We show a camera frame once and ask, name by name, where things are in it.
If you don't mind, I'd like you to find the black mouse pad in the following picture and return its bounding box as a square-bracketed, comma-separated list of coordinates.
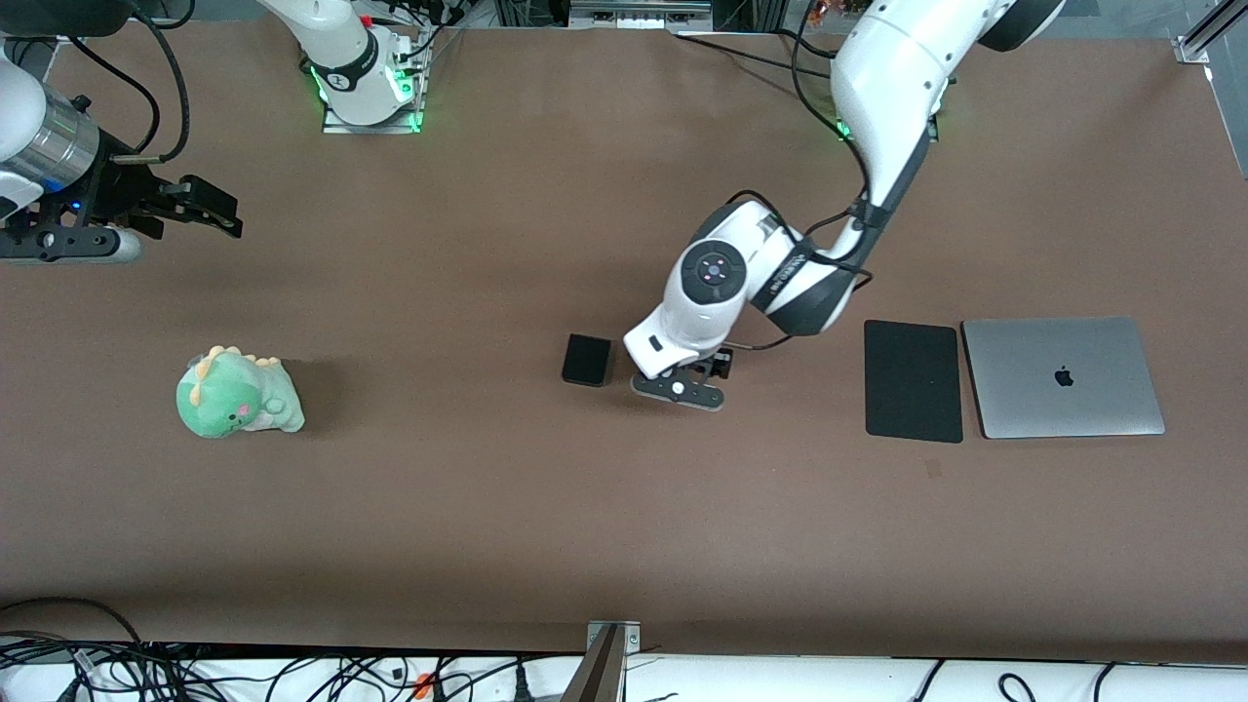
[863, 319, 964, 445]

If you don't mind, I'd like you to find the small black square box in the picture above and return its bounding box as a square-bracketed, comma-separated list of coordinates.
[561, 332, 615, 389]

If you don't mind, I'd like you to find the green plush dinosaur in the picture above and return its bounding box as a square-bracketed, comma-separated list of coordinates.
[175, 344, 306, 440]

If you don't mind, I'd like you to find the black device housing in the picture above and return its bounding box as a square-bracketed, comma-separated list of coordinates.
[0, 0, 134, 38]

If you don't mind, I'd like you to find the silver laptop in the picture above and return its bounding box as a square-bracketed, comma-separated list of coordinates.
[962, 315, 1167, 440]

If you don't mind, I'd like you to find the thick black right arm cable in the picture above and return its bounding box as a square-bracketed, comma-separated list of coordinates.
[102, 0, 189, 165]

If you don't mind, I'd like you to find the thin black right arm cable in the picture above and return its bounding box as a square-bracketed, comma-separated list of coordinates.
[58, 27, 163, 149]

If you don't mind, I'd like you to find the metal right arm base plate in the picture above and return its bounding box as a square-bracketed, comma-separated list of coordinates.
[321, 57, 423, 136]

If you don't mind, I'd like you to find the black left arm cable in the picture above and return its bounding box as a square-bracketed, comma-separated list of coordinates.
[726, 0, 877, 353]

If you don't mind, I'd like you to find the black base power cable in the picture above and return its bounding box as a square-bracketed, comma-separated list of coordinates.
[375, 0, 471, 75]

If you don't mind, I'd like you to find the metal table edge bracket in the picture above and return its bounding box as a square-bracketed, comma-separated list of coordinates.
[587, 620, 643, 652]

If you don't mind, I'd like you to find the long black table cable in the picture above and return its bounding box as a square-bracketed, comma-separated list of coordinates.
[671, 32, 838, 79]

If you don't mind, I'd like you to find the aluminium support post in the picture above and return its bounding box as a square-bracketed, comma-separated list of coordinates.
[564, 624, 627, 702]

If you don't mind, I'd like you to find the black looped cable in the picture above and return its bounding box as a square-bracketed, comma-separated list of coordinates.
[0, 596, 149, 674]

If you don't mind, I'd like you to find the aluminium frame profile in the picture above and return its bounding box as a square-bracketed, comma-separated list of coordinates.
[1174, 0, 1226, 65]

